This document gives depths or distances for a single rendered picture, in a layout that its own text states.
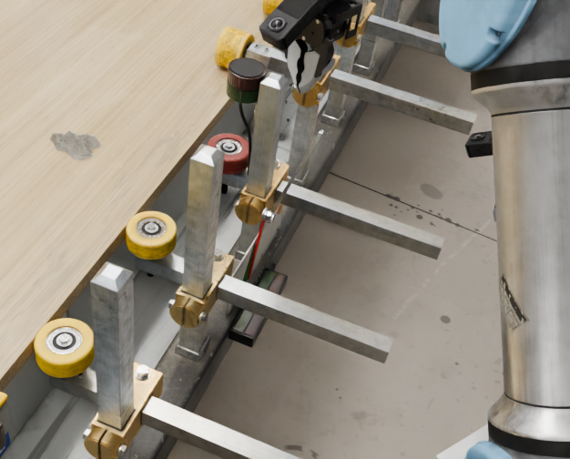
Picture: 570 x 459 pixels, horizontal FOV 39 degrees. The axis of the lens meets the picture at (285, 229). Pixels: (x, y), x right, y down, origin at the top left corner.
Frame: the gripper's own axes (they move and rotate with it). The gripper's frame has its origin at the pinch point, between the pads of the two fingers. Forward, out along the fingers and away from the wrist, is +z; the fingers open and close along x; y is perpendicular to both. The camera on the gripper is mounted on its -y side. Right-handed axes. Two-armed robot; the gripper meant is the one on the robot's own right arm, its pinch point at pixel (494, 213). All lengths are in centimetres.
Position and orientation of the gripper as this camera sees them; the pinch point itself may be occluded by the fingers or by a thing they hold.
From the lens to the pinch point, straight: 144.0
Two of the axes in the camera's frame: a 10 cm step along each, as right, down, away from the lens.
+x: 4.6, -5.8, 6.8
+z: -1.3, 7.1, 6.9
